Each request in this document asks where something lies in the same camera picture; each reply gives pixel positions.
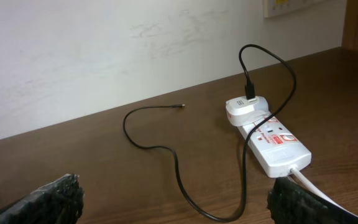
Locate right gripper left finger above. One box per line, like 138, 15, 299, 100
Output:
0, 174, 84, 224

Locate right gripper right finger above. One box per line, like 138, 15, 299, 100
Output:
267, 177, 358, 224

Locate black USB charging cable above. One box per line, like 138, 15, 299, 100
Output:
122, 44, 297, 223

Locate white USB charger plug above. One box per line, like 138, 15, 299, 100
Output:
226, 96, 270, 126

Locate white power strip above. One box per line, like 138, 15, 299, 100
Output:
248, 117, 312, 178

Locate white power strip cord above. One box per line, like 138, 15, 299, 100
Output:
289, 166, 358, 224

